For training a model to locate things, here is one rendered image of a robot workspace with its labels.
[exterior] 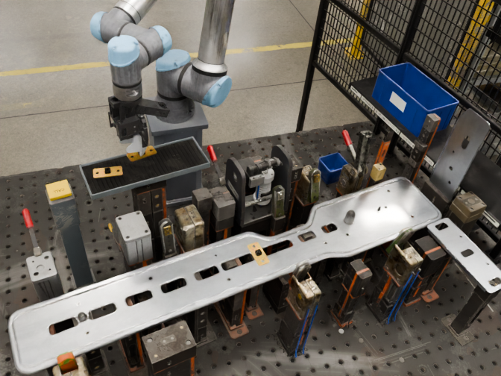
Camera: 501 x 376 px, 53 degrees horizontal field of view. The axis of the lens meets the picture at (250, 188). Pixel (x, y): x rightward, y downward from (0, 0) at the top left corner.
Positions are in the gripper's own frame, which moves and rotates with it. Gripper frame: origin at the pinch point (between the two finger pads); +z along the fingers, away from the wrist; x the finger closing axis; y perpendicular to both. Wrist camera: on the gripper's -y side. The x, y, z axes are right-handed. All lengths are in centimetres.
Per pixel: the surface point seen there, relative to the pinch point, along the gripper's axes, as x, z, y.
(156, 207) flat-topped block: 3.4, 23.3, -1.7
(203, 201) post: 15.6, 14.3, -12.3
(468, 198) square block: 57, 17, -91
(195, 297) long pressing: 39.1, 23.3, 4.1
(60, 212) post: -0.2, 13.1, 26.5
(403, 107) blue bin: 12, 13, -105
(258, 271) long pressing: 41.0, 23.3, -16.2
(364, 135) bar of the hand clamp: 26, 2, -66
